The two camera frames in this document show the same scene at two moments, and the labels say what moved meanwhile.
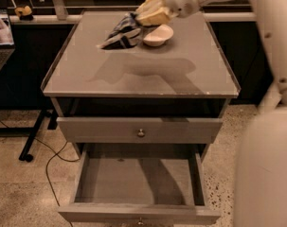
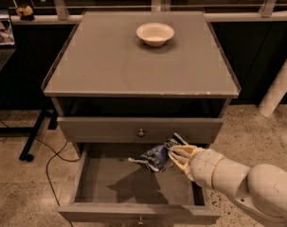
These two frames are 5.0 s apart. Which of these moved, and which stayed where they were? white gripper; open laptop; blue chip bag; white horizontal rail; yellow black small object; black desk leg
Moved: white gripper; blue chip bag
Stayed: black desk leg; yellow black small object; open laptop; white horizontal rail
